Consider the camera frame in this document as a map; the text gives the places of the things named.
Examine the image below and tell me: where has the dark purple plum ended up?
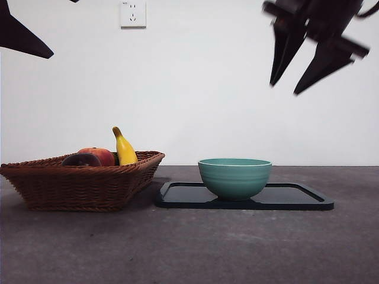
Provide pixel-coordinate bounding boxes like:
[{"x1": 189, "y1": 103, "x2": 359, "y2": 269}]
[{"x1": 61, "y1": 153, "x2": 102, "y2": 167}]

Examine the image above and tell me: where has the teal bowl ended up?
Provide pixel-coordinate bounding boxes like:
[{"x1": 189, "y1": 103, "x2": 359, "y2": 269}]
[{"x1": 197, "y1": 157, "x2": 273, "y2": 202}]

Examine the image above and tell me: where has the dark rectangular tray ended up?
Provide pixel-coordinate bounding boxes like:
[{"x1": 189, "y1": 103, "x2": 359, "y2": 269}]
[{"x1": 155, "y1": 181, "x2": 335, "y2": 212}]

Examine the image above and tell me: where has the red apple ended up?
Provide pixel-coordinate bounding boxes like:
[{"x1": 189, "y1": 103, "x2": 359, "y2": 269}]
[{"x1": 78, "y1": 147, "x2": 116, "y2": 167}]

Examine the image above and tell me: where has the yellow banana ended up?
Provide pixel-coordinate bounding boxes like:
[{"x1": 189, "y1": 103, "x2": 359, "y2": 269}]
[{"x1": 111, "y1": 126, "x2": 139, "y2": 167}]

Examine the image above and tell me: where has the brown wicker basket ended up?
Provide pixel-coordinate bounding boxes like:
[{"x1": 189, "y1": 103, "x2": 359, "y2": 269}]
[{"x1": 0, "y1": 151, "x2": 166, "y2": 214}]

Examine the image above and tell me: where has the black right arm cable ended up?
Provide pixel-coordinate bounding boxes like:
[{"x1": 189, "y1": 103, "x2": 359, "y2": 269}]
[{"x1": 355, "y1": 4, "x2": 379, "y2": 19}]

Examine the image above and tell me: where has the white wall socket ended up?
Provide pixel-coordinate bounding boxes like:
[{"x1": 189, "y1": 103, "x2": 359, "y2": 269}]
[{"x1": 120, "y1": 0, "x2": 147, "y2": 30}]

